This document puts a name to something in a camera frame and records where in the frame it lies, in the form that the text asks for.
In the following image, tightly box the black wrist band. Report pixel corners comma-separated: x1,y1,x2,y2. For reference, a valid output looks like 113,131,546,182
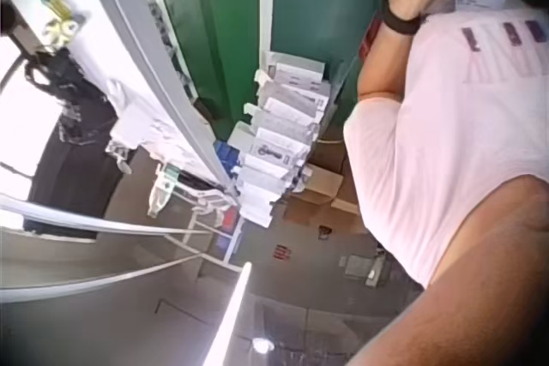
381,0,426,36

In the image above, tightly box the red packet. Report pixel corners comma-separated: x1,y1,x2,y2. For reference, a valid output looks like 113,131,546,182
359,12,387,61

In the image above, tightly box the stack of white boxes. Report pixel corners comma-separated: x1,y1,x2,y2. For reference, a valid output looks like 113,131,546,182
233,51,334,230

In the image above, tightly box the brown cardboard carton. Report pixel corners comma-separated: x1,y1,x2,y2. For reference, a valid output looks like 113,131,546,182
282,138,365,237

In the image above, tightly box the blue box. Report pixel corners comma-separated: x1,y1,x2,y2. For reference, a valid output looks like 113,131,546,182
214,141,241,178

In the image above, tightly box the grey white shelf rack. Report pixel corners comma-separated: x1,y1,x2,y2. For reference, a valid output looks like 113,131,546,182
0,0,241,213

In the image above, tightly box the black hanging garment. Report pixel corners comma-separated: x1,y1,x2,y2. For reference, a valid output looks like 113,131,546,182
23,48,125,238

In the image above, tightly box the white wire rack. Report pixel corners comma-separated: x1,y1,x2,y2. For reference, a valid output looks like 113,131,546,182
148,162,248,275

